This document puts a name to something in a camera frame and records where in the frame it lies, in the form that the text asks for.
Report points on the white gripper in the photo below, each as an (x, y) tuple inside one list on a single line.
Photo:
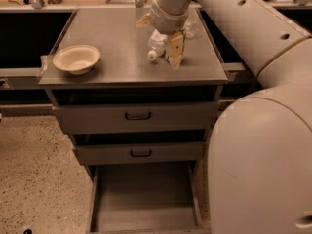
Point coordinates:
[(167, 20)]

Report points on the blue label plastic bottle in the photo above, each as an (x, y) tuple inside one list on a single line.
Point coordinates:
[(156, 43)]

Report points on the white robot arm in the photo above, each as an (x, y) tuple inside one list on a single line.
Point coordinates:
[(260, 150)]

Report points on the clear plastic water bottle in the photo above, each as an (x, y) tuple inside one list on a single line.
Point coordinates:
[(190, 29)]

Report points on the top grey drawer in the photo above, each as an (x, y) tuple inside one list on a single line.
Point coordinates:
[(125, 110)]

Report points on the grey drawer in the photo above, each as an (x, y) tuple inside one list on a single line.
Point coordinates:
[(150, 198), (143, 147), (125, 110)]

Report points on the grey drawer cabinet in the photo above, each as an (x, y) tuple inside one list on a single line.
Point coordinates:
[(124, 62)]

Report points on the middle grey drawer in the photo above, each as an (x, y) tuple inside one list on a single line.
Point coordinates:
[(143, 147)]

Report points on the bottom grey drawer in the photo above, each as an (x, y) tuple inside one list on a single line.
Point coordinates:
[(150, 198)]

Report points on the white paper bowl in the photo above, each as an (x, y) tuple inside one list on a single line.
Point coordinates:
[(76, 60)]

